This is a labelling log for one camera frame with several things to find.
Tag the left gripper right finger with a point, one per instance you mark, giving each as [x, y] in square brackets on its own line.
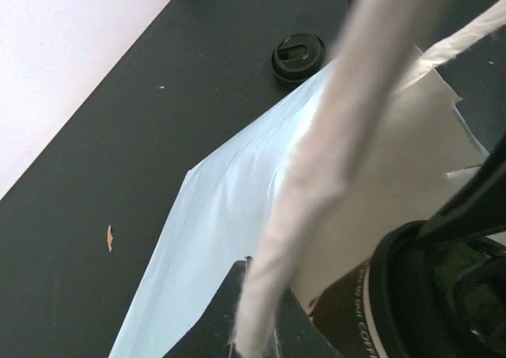
[294, 335]

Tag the black coffee lid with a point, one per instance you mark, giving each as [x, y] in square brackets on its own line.
[431, 301]
[297, 58]

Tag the single paper coffee cup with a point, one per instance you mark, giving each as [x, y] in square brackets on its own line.
[343, 315]

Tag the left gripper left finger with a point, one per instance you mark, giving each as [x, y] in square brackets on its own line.
[213, 334]

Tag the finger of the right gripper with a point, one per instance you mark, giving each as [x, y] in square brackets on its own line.
[478, 209]

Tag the light blue paper bag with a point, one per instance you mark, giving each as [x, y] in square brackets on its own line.
[423, 154]

